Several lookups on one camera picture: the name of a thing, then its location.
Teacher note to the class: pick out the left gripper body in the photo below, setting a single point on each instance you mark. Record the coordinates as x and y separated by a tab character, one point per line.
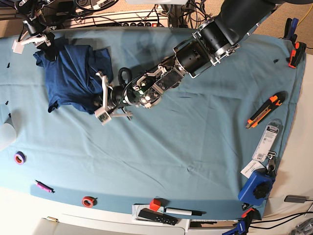
113	96

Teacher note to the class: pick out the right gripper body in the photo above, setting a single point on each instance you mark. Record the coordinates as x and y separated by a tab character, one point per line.
37	34

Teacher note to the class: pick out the blue t-shirt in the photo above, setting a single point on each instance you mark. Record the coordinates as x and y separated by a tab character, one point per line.
71	79

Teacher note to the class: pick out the orange black utility knife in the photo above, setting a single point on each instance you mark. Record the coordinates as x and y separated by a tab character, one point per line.
269	106

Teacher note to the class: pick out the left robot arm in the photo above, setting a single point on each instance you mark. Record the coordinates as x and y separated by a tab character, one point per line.
215	39

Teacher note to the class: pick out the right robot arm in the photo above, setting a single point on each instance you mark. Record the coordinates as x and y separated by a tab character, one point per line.
31	11

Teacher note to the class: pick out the power strip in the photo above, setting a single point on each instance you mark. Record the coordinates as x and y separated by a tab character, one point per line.
143	18

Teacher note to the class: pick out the white translucent cup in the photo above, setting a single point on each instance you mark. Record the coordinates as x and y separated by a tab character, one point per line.
7	135

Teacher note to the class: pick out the purple tape roll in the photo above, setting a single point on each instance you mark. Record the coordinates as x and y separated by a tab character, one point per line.
19	158

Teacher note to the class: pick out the red tape roll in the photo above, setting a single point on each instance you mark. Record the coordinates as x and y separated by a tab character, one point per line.
89	201

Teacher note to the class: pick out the pink marker pen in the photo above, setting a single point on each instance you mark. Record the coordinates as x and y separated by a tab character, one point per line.
44	187

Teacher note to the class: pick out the light blue table cloth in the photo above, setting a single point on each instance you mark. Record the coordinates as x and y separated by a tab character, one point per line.
189	149

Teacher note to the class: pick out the red cube block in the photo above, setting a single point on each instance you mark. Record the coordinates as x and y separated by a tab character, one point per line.
155	205

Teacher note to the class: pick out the black remote control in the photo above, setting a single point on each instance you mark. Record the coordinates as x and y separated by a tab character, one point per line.
157	217

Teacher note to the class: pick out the white black marker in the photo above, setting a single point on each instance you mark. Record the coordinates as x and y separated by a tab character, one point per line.
183	212

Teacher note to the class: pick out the white paper tag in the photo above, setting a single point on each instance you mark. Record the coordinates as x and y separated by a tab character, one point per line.
252	166

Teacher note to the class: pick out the packaged tool blister card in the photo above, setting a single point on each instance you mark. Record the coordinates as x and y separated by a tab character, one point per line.
267	140

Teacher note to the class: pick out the blue box with knob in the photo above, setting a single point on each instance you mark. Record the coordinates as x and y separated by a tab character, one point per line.
257	188

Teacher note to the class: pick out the metal keys carabiner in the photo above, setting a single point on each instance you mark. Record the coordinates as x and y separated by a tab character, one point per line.
271	163

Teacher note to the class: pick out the blue orange bottom clamp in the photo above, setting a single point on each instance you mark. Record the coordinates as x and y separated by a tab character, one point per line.
243	224

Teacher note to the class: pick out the orange black clamp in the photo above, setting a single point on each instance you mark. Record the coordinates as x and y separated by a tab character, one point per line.
296	54

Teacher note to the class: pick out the blue black clamp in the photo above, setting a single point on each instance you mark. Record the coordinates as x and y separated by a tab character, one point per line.
290	27

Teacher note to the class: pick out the grey adapter box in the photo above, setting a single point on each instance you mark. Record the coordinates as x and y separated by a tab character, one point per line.
295	199

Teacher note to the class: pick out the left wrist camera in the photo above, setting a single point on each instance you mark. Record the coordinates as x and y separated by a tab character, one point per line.
102	115

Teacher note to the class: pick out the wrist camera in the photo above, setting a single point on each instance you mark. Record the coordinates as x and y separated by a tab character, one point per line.
102	115
17	47

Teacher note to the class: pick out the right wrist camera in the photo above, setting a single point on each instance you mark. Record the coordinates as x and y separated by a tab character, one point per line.
17	47

